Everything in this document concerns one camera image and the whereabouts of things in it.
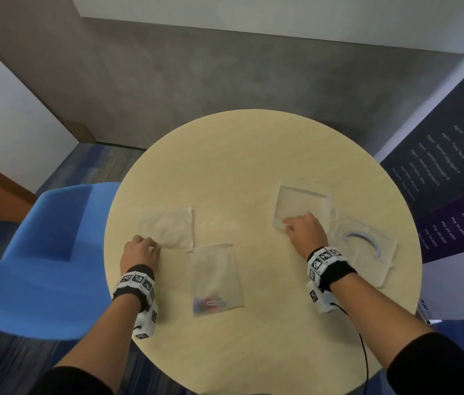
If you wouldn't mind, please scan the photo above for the wrist tracker band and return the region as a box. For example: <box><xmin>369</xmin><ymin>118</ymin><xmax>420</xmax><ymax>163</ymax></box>
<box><xmin>306</xmin><ymin>246</ymin><xmax>358</xmax><ymax>314</ymax></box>
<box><xmin>112</xmin><ymin>264</ymin><xmax>159</xmax><ymax>340</ymax></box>

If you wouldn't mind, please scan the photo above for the person's right forearm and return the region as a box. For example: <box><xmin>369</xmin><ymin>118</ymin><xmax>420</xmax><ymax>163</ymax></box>
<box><xmin>329</xmin><ymin>270</ymin><xmax>436</xmax><ymax>368</ymax></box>

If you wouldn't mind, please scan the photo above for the person's left forearm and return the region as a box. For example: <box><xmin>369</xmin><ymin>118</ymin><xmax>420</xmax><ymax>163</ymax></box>
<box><xmin>54</xmin><ymin>297</ymin><xmax>141</xmax><ymax>392</ymax></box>

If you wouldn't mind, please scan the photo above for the person's right hand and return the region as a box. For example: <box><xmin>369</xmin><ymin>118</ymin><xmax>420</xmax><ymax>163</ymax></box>
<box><xmin>282</xmin><ymin>212</ymin><xmax>329</xmax><ymax>260</ymax></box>

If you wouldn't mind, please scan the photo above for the dark printed banner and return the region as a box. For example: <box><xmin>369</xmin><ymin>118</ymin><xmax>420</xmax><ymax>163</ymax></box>
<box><xmin>380</xmin><ymin>47</ymin><xmax>464</xmax><ymax>283</ymax></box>

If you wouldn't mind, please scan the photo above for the left wrist tracker band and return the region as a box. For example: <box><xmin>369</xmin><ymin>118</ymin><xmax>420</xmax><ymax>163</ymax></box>
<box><xmin>112</xmin><ymin>264</ymin><xmax>159</xmax><ymax>340</ymax></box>

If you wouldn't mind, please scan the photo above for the black cable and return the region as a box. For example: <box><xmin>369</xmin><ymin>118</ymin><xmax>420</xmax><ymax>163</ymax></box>
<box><xmin>331</xmin><ymin>302</ymin><xmax>370</xmax><ymax>395</ymax></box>

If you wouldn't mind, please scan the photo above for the bunch of coloured paper clips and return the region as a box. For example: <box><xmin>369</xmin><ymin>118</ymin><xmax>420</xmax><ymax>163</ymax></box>
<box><xmin>193</xmin><ymin>297</ymin><xmax>228</xmax><ymax>312</ymax></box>

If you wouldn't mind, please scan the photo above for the clear bag with paper clips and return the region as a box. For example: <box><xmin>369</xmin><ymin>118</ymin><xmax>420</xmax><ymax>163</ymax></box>
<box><xmin>187</xmin><ymin>243</ymin><xmax>245</xmax><ymax>317</ymax></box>

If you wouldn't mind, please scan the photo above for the right wrist tracker band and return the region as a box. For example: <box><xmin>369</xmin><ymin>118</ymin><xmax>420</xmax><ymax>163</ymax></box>
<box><xmin>306</xmin><ymin>246</ymin><xmax>358</xmax><ymax>314</ymax></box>

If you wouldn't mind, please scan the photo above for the black sleeve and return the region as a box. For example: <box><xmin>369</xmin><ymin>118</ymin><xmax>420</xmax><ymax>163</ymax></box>
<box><xmin>29</xmin><ymin>366</ymin><xmax>114</xmax><ymax>395</ymax></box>
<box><xmin>386</xmin><ymin>332</ymin><xmax>464</xmax><ymax>395</ymax></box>

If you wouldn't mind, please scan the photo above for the clear bag with blue ring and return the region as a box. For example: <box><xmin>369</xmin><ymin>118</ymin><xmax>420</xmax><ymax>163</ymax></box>
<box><xmin>332</xmin><ymin>217</ymin><xmax>398</xmax><ymax>289</ymax></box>

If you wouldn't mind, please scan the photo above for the person's left hand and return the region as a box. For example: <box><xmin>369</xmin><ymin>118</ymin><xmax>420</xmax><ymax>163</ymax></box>
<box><xmin>119</xmin><ymin>235</ymin><xmax>161</xmax><ymax>276</ymax></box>

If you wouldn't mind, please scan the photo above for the clear zip bag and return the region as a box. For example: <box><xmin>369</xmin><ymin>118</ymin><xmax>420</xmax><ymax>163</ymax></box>
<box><xmin>273</xmin><ymin>184</ymin><xmax>334</xmax><ymax>235</ymax></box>
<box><xmin>138</xmin><ymin>207</ymin><xmax>195</xmax><ymax>250</ymax></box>

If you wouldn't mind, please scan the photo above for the blue curved ring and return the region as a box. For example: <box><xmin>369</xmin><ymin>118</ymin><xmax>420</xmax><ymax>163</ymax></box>
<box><xmin>342</xmin><ymin>230</ymin><xmax>382</xmax><ymax>259</ymax></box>

